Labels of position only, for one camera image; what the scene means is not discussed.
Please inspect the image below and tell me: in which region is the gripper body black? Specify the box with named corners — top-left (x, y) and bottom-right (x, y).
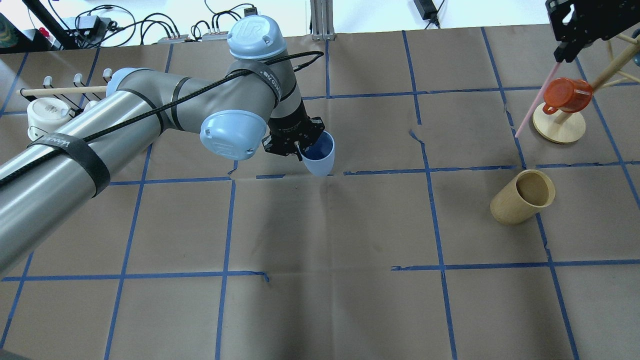
top-left (262, 102), bottom-right (325, 158)
top-left (545, 0), bottom-right (640, 48)

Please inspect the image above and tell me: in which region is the black power adapter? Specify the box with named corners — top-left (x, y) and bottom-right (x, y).
top-left (413, 0), bottom-right (441, 23)

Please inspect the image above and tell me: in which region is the orange mug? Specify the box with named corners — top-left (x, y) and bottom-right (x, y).
top-left (542, 77), bottom-right (594, 116)

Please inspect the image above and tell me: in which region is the wooden rack handle rod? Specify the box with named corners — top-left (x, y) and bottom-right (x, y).
top-left (16, 86), bottom-right (107, 97)

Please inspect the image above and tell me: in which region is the light blue plastic cup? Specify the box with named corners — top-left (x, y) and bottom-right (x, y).
top-left (303, 130), bottom-right (336, 177)

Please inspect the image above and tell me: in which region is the wooden mug tree stand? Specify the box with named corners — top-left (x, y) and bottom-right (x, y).
top-left (531, 29), bottom-right (639, 144)

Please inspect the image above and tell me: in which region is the bamboo cylinder holder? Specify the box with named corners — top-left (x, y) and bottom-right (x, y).
top-left (490, 170), bottom-right (556, 226)

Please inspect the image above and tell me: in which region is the aluminium frame post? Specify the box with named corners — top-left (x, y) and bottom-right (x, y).
top-left (310, 0), bottom-right (336, 41)

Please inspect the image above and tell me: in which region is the pink chopstick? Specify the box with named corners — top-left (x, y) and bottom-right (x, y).
top-left (514, 62), bottom-right (562, 139)

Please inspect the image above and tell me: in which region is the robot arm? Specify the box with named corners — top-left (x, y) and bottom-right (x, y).
top-left (0, 15), bottom-right (326, 276)

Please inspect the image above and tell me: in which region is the white mug front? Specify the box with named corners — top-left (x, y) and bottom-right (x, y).
top-left (26, 97), bottom-right (73, 141)

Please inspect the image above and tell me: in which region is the black wire dish rack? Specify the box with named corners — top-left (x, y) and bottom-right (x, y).
top-left (14, 68), bottom-right (114, 113)

